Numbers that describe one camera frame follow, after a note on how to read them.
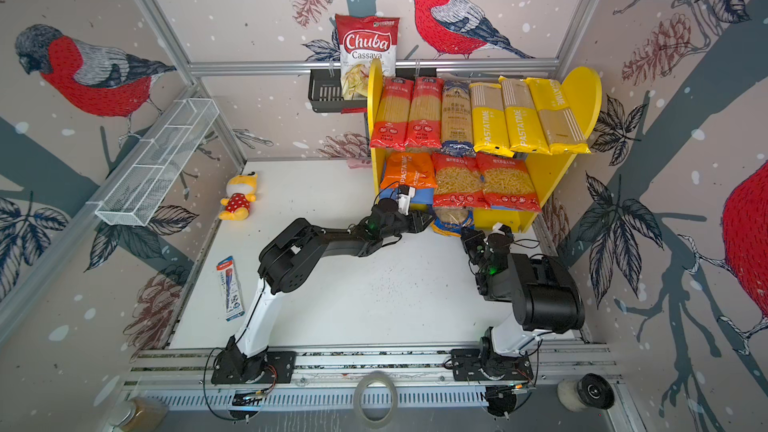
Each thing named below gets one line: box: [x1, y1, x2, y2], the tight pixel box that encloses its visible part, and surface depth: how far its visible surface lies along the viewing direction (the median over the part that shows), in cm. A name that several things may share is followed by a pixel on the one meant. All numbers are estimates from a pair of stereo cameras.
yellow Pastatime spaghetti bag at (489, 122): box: [469, 82, 515, 157], surface depth 72 cm
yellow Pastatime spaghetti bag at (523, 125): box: [498, 76, 553, 155], surface depth 72 cm
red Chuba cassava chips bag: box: [335, 14, 400, 100], surface depth 85 cm
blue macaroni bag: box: [430, 206, 475, 237], surface depth 95 cm
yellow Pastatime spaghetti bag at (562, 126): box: [526, 78, 591, 155], surface depth 71 cm
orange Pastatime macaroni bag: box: [380, 152, 438, 189], surface depth 92 cm
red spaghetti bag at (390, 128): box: [370, 77, 415, 151], surface depth 73 cm
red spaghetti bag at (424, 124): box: [405, 76, 445, 148], surface depth 73 cm
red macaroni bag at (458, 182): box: [432, 152, 491, 209], surface depth 92 cm
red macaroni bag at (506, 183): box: [476, 152, 542, 212], surface depth 91 cm
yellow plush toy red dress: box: [218, 172, 258, 221], surface depth 106 cm
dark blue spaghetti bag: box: [441, 79, 476, 157], surface depth 73 cm
